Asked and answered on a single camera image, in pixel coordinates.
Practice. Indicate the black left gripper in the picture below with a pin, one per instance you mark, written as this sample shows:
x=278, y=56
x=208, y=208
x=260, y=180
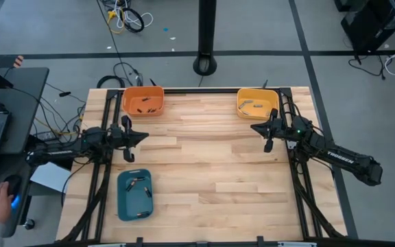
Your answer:
x=120, y=137

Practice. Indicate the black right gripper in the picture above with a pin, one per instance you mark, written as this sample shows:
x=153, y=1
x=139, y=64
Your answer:
x=283, y=132

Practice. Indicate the yellow plastic bin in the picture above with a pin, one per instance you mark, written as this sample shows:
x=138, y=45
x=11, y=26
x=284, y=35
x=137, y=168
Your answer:
x=262, y=97

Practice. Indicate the teal plastic bin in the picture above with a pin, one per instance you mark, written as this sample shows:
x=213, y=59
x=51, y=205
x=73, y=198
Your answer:
x=134, y=202

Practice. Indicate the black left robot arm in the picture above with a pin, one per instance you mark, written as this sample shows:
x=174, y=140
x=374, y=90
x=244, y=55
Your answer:
x=60, y=152

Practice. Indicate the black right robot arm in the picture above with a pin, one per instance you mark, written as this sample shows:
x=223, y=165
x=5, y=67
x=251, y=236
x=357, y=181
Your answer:
x=341, y=158

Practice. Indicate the orange plastic bin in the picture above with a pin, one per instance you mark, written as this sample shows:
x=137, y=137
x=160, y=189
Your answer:
x=132, y=103

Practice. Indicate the small black connector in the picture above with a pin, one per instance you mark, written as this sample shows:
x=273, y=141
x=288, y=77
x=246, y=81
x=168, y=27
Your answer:
x=64, y=93

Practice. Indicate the white flat box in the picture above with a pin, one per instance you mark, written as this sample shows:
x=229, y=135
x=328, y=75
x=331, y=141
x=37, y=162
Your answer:
x=51, y=176

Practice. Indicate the black side desk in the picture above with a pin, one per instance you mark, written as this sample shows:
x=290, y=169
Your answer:
x=22, y=103

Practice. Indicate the black computer mouse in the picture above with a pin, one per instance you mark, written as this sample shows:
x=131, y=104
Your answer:
x=14, y=183

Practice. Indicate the black caster wheel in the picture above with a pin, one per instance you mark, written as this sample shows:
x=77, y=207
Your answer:
x=29, y=224

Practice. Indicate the orange striped marker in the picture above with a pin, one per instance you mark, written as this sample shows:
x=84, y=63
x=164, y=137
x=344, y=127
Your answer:
x=18, y=61

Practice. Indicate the black computer tower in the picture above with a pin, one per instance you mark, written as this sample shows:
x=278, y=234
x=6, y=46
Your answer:
x=379, y=24

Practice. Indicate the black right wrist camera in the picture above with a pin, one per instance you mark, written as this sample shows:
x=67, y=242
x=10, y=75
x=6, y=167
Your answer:
x=269, y=145

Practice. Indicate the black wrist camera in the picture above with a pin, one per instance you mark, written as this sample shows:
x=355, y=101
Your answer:
x=129, y=156
x=269, y=145

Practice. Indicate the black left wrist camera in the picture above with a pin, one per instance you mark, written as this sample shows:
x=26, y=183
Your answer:
x=129, y=156

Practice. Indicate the gray arm base bracket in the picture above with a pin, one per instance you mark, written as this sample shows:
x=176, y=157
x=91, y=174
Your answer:
x=290, y=144

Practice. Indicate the black aluminium table frame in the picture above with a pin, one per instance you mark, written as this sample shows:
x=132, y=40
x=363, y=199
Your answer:
x=190, y=91

